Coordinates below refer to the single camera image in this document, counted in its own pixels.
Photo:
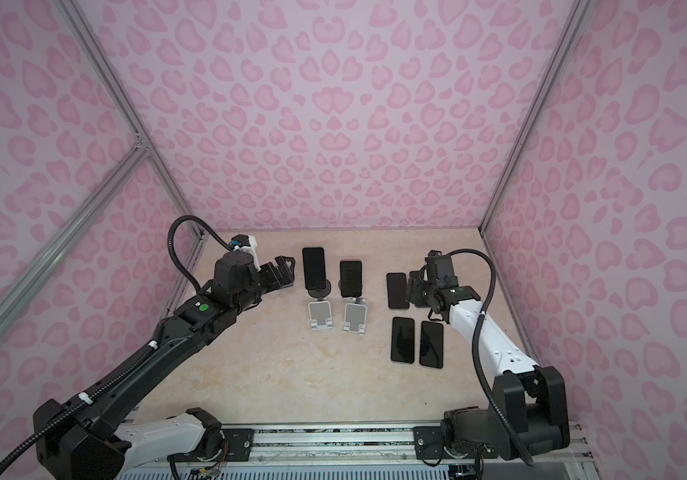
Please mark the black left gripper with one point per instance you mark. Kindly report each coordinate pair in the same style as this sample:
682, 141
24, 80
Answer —
276, 281

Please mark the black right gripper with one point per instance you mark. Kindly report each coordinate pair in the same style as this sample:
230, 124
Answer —
414, 287

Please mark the black phone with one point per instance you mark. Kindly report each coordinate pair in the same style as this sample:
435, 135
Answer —
397, 291
314, 269
431, 345
403, 340
351, 278

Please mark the white phone stand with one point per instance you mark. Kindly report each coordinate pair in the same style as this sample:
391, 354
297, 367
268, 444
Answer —
320, 314
355, 318

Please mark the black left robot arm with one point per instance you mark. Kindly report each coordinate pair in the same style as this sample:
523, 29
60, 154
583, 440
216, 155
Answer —
79, 439

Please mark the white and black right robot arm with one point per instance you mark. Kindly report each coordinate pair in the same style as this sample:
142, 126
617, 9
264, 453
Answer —
526, 414

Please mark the dark round stand back left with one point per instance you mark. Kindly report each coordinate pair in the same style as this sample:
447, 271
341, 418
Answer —
321, 293

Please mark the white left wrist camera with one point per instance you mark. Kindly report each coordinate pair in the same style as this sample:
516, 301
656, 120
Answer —
247, 244

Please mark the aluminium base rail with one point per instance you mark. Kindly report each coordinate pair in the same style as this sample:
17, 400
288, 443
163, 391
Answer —
367, 450

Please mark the aluminium diagonal frame bar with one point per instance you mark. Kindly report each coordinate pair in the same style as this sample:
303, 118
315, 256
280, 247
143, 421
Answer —
48, 259

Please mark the aluminium frame post back right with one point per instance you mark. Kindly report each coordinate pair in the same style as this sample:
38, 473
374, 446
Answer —
579, 15

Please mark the aluminium frame post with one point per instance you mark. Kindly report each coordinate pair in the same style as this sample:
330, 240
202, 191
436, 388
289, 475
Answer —
579, 15
85, 36

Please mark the aluminium frame post back left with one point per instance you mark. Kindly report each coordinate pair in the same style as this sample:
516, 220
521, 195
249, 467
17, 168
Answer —
85, 36

